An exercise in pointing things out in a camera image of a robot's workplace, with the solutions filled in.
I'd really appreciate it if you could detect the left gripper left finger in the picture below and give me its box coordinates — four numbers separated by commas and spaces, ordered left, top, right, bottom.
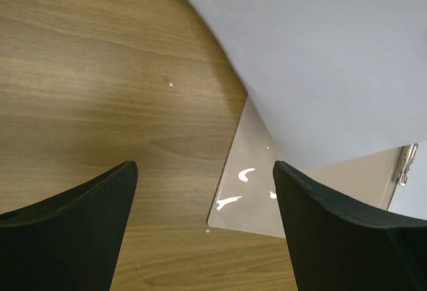
1, 161, 138, 290

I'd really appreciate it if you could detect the white paper sheet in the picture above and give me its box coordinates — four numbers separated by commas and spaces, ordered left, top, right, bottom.
388, 141, 427, 220
188, 0, 426, 168

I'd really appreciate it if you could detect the tan paper folder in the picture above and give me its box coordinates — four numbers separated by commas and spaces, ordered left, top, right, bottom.
207, 99, 408, 238

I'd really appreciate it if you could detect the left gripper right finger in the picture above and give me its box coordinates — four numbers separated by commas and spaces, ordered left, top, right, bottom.
273, 161, 426, 290

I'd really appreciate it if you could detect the metal folder clip mechanism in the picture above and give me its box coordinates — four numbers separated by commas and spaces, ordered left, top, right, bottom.
392, 143, 419, 186

